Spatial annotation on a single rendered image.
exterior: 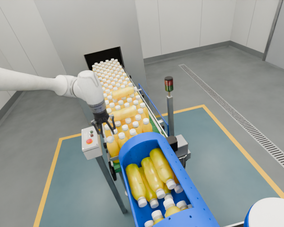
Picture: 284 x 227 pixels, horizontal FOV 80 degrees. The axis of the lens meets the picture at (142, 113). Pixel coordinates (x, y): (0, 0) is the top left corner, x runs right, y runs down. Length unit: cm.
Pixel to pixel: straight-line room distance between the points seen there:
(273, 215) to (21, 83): 104
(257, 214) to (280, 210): 10
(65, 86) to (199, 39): 490
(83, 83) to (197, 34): 482
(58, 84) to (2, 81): 33
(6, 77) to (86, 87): 32
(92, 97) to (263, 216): 87
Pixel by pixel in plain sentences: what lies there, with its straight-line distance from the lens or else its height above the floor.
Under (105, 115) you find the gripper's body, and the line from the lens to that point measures 93.
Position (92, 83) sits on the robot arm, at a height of 150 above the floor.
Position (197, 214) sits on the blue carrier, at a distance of 66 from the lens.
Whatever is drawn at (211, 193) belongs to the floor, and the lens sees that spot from 209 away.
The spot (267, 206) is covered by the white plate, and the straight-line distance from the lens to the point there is 94.
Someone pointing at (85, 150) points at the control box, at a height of 109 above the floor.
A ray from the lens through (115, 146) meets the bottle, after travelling 109.
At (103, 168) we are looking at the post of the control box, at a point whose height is 78.
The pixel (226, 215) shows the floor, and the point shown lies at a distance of 202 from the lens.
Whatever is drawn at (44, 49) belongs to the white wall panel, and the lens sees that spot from 515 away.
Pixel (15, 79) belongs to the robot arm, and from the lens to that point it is 65.
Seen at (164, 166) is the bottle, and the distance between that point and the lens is 83.
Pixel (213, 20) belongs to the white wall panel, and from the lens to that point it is 560.
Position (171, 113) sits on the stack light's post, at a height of 94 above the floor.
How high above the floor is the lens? 183
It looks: 37 degrees down
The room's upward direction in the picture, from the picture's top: 10 degrees counter-clockwise
